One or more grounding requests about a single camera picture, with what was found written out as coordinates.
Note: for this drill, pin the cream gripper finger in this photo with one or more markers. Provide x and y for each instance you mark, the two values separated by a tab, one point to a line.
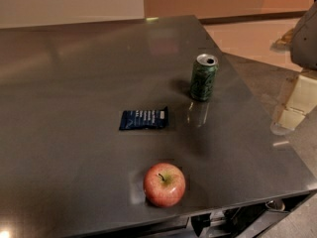
300	100

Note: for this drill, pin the dark blue snack bar wrapper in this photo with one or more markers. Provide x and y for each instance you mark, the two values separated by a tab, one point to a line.
144	119

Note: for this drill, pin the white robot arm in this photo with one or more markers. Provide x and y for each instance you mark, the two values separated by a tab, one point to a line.
301	41

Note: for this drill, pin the green soda can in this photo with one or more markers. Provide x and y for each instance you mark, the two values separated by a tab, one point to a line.
203	75

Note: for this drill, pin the dark cabinet hardware under table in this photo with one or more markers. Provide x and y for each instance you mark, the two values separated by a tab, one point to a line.
242	222

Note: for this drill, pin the red apple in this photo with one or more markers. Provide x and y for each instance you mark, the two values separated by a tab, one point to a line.
164	185

